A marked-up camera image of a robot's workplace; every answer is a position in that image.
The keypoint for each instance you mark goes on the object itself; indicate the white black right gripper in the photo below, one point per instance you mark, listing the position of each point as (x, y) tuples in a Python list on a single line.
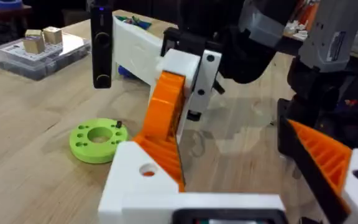
[(135, 49)]

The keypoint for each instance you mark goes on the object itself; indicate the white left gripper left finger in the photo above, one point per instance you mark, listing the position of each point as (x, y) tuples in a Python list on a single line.
[(129, 186)]

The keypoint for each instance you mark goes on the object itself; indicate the orange ribbed wedge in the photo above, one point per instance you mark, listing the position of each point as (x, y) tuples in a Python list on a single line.
[(163, 155)]

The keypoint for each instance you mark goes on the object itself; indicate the small black screw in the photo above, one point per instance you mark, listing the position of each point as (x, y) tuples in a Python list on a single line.
[(119, 124)]

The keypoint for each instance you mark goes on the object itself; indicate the green disc with holes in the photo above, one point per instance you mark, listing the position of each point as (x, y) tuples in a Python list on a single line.
[(85, 149)]

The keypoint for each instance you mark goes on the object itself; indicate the tub with toys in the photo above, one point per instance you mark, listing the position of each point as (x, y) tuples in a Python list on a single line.
[(134, 21)]

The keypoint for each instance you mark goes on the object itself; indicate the heap of white parts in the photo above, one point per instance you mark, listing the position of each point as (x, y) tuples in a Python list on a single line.
[(297, 29)]

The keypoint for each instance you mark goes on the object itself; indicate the clear plastic parts box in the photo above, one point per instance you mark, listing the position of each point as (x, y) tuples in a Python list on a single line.
[(48, 59)]

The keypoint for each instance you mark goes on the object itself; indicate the wooden cube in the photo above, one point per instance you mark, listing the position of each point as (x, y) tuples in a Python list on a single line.
[(33, 32), (33, 45), (53, 35)]

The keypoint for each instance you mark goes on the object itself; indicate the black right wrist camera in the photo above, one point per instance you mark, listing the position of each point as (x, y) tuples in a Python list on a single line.
[(102, 46)]

